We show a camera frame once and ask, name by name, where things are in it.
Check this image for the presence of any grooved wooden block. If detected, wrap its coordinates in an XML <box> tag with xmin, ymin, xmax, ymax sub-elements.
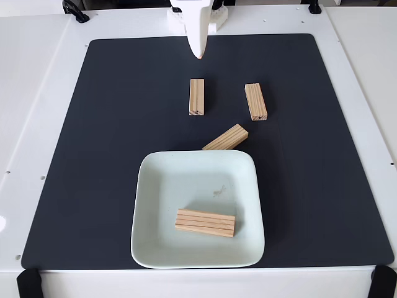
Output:
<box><xmin>174</xmin><ymin>208</ymin><xmax>236</xmax><ymax>238</ymax></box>
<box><xmin>189</xmin><ymin>78</ymin><xmax>205</xmax><ymax>117</ymax></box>
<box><xmin>244</xmin><ymin>83</ymin><xmax>268</xmax><ymax>122</ymax></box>
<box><xmin>202</xmin><ymin>124</ymin><xmax>249</xmax><ymax>151</ymax></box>

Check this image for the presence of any pale green square plate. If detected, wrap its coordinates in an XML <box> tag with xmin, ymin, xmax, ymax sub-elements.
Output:
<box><xmin>130</xmin><ymin>150</ymin><xmax>266</xmax><ymax>269</ymax></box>

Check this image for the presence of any black rubber mat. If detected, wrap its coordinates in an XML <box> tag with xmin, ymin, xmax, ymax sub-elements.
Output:
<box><xmin>20</xmin><ymin>33</ymin><xmax>395</xmax><ymax>270</ymax></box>

